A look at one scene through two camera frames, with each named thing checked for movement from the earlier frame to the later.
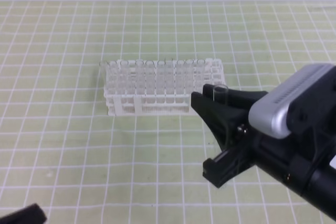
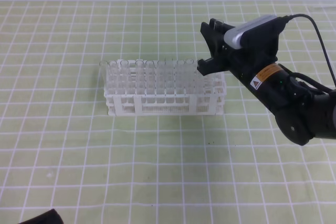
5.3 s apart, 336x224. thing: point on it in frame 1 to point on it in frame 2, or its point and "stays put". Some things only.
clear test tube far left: (103, 65) stays put
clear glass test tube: (220, 94) to (218, 25)
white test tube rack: (158, 86) stays put
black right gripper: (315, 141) to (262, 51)
